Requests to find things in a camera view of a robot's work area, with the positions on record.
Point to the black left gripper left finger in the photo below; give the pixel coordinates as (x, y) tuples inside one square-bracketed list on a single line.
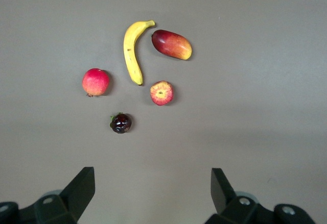
[(74, 196)]

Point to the dark purple mangosteen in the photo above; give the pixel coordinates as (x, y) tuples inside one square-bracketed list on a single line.
[(122, 124)]

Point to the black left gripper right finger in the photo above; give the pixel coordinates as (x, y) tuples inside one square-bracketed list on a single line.
[(224, 198)]

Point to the brown table mat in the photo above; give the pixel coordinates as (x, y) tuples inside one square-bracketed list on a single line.
[(255, 81)]

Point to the red yellow striped apple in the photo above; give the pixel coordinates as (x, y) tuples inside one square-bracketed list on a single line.
[(161, 93)]

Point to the red pomegranate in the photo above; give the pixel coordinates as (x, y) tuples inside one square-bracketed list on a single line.
[(95, 82)]

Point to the red yellow mango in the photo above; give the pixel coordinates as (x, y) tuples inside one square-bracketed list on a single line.
[(173, 45)]

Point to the yellow banana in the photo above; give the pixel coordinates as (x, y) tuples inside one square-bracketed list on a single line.
[(130, 55)]

